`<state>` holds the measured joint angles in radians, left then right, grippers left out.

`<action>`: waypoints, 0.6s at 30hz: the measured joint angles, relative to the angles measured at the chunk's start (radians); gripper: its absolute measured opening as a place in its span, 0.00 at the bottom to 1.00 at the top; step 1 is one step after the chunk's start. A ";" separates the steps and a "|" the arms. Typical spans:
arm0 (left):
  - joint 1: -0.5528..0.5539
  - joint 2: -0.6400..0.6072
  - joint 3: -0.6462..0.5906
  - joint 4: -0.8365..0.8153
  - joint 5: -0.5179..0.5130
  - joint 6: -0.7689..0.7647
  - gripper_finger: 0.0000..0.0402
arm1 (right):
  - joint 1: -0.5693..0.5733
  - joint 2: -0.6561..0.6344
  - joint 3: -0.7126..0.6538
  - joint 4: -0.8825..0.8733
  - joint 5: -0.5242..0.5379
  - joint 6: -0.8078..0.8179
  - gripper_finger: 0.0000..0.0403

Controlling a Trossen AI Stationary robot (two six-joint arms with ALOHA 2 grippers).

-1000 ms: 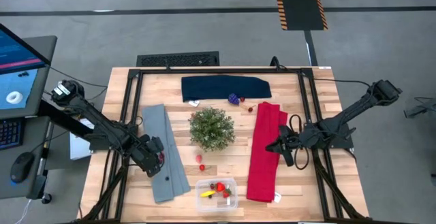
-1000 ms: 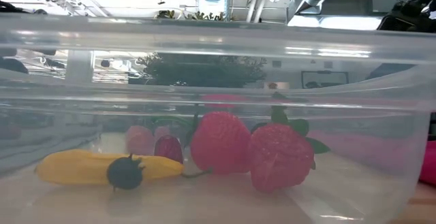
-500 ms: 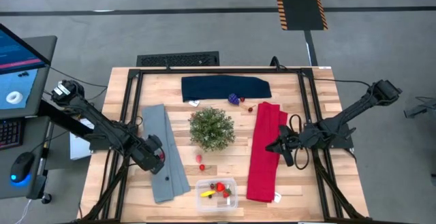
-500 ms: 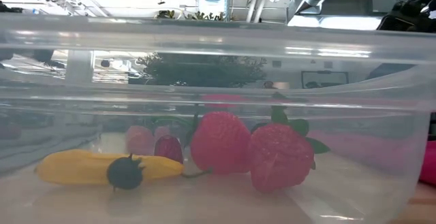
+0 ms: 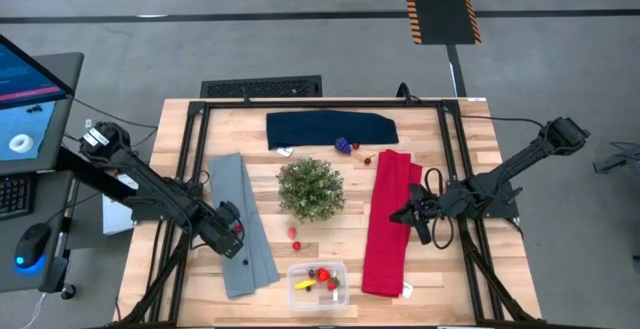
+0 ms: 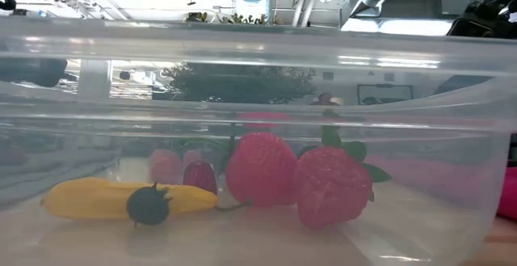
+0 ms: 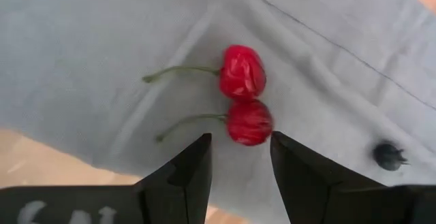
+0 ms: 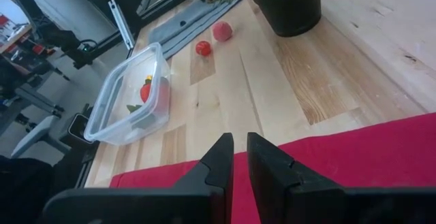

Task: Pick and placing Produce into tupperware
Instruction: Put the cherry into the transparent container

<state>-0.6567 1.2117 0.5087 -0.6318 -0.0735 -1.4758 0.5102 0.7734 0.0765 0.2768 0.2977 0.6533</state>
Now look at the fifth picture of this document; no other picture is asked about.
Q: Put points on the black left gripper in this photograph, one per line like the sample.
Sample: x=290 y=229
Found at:
x=220 y=229

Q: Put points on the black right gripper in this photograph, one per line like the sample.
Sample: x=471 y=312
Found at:
x=425 y=209

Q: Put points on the yellow toy banana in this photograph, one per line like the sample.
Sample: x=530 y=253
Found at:
x=305 y=284

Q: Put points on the purple toy grape bunch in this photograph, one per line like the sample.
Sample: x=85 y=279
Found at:
x=342 y=145

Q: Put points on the large red toy strawberry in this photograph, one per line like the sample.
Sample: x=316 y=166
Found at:
x=324 y=274

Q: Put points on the leafy red toy strawberry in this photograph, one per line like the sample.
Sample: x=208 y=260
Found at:
x=332 y=284

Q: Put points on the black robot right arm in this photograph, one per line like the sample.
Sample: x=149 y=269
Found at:
x=515 y=161

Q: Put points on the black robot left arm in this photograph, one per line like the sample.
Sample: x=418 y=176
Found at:
x=160 y=194

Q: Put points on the clear plastic tupperware container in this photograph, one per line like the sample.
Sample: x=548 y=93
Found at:
x=320 y=301

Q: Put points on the red towel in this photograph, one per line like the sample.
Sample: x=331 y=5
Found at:
x=390 y=229

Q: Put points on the grey towel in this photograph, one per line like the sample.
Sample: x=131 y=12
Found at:
x=250 y=279

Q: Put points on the green artificial potted plant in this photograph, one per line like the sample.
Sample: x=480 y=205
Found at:
x=310 y=189

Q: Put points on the navy blue towel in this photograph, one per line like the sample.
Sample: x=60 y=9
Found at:
x=325 y=128

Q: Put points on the white box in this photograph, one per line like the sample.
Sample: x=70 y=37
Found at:
x=115 y=214

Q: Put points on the black perforated panel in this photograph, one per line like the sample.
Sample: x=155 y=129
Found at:
x=260 y=88

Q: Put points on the black desk support beam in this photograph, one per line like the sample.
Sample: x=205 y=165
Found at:
x=85 y=171

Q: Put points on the black computer mouse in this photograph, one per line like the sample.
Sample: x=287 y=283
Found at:
x=32 y=244

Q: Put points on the black orange-striped floor mat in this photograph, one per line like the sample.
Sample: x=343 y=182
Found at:
x=440 y=4

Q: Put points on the black chair base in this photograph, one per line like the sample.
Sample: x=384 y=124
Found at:
x=620 y=159

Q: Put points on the grey computer desk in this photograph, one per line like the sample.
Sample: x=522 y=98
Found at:
x=65 y=84

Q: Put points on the black keyboard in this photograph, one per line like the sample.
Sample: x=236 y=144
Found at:
x=12 y=196

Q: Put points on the computer monitor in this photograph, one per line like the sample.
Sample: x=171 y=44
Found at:
x=25 y=79

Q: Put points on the black aluminium table frame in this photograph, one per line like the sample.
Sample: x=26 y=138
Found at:
x=240 y=104

